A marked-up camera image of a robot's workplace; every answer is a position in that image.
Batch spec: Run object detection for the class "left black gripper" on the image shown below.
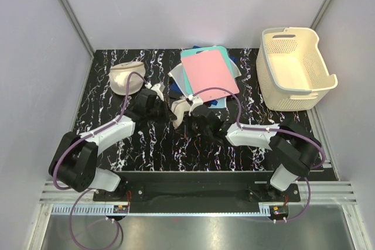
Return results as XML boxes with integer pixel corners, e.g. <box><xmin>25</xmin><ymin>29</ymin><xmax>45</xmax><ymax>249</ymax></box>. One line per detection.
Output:
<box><xmin>146</xmin><ymin>97</ymin><xmax>176</xmax><ymax>124</ymax></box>

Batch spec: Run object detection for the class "mesh laundry bag with glasses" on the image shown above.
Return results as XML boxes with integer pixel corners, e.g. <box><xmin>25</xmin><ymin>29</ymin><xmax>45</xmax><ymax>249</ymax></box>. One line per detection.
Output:
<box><xmin>171</xmin><ymin>99</ymin><xmax>190</xmax><ymax>129</ymax></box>

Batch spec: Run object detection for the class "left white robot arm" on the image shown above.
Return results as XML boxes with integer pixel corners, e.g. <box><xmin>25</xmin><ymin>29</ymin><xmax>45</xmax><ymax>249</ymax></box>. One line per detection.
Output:
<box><xmin>49</xmin><ymin>84</ymin><xmax>176</xmax><ymax>201</ymax></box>

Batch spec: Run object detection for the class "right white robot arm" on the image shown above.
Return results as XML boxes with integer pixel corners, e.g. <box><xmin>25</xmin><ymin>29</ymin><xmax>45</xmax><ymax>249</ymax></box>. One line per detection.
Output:
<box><xmin>186</xmin><ymin>105</ymin><xmax>325</xmax><ymax>201</ymax></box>

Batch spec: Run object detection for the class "far mesh laundry bag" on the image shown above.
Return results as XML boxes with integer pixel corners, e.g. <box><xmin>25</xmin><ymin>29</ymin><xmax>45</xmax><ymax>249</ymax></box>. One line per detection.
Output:
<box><xmin>109</xmin><ymin>61</ymin><xmax>146</xmax><ymax>96</ymax></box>

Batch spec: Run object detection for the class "cream plastic laundry basket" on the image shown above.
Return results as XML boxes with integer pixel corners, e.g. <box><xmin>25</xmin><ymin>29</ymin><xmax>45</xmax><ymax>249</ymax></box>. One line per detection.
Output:
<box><xmin>256</xmin><ymin>27</ymin><xmax>338</xmax><ymax>111</ymax></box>

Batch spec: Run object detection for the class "dark blue board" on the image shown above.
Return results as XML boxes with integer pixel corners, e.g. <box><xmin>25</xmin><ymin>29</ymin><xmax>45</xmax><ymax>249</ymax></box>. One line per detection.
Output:
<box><xmin>171</xmin><ymin>46</ymin><xmax>236</xmax><ymax>97</ymax></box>

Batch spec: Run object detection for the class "light blue board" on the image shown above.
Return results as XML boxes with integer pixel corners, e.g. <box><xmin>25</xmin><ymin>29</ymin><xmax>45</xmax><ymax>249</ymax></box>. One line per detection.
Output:
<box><xmin>208</xmin><ymin>97</ymin><xmax>227</xmax><ymax>109</ymax></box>

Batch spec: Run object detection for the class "pink plastic board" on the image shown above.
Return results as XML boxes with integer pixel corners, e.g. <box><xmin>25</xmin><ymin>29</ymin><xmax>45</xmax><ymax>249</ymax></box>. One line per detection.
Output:
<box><xmin>180</xmin><ymin>50</ymin><xmax>240</xmax><ymax>102</ymax></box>

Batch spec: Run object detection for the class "teal plastic board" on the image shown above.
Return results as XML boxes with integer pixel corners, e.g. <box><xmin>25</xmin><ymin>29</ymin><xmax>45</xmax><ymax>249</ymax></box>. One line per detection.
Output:
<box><xmin>180</xmin><ymin>44</ymin><xmax>239</xmax><ymax>94</ymax></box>

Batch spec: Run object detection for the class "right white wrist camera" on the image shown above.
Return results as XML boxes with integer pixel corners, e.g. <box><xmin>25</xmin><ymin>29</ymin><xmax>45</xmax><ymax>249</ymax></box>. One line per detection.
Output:
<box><xmin>188</xmin><ymin>95</ymin><xmax>203</xmax><ymax>116</ymax></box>

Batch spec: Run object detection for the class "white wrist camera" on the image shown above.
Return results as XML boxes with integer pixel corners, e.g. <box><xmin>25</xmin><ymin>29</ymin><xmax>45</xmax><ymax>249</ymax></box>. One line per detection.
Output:
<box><xmin>188</xmin><ymin>95</ymin><xmax>203</xmax><ymax>116</ymax></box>
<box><xmin>151</xmin><ymin>83</ymin><xmax>165</xmax><ymax>101</ymax></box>

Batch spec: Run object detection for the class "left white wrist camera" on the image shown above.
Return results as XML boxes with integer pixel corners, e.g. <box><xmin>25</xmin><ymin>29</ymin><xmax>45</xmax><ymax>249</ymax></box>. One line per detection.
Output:
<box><xmin>151</xmin><ymin>83</ymin><xmax>165</xmax><ymax>101</ymax></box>

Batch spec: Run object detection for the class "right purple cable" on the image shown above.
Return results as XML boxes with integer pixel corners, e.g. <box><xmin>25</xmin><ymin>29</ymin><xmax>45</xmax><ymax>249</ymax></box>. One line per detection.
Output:
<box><xmin>192</xmin><ymin>87</ymin><xmax>327</xmax><ymax>222</ymax></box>

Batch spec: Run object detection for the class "purple cable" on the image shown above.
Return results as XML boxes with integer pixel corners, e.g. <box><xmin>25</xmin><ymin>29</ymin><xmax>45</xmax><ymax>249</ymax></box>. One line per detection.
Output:
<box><xmin>52</xmin><ymin>71</ymin><xmax>153</xmax><ymax>248</ymax></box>
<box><xmin>192</xmin><ymin>87</ymin><xmax>327</xmax><ymax>222</ymax></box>

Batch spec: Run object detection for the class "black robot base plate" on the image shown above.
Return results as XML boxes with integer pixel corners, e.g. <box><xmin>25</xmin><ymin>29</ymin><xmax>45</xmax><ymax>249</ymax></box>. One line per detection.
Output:
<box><xmin>93</xmin><ymin>172</ymin><xmax>289</xmax><ymax>209</ymax></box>

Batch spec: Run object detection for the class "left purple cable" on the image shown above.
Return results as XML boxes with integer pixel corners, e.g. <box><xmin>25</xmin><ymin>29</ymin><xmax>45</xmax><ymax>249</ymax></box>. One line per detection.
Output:
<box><xmin>52</xmin><ymin>71</ymin><xmax>153</xmax><ymax>248</ymax></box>

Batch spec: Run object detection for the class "left aluminium frame post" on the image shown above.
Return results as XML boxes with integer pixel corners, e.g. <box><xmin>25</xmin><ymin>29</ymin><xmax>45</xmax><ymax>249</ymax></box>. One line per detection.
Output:
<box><xmin>58</xmin><ymin>0</ymin><xmax>95</xmax><ymax>58</ymax></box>

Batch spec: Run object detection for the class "white slotted cable duct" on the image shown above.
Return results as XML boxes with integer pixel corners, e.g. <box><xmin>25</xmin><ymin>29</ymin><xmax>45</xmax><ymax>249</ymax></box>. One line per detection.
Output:
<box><xmin>52</xmin><ymin>204</ymin><xmax>270</xmax><ymax>217</ymax></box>

